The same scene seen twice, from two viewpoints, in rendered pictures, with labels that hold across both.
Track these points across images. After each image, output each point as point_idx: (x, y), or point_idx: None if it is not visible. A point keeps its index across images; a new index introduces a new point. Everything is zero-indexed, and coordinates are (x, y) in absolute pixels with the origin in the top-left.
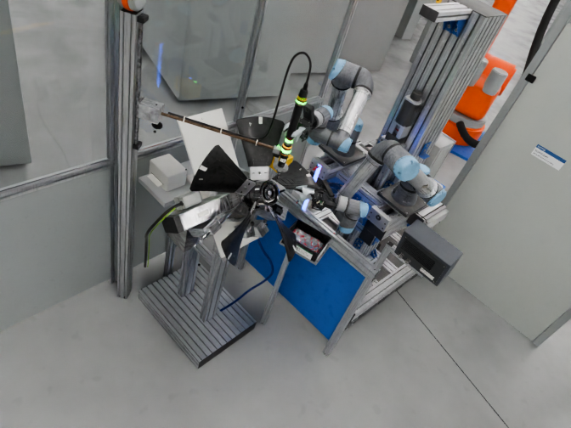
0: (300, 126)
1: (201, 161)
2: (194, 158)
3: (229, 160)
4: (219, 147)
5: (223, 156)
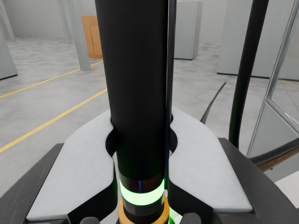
0: (106, 182)
1: (294, 198)
2: (297, 179)
3: (203, 115)
4: (222, 86)
5: (210, 103)
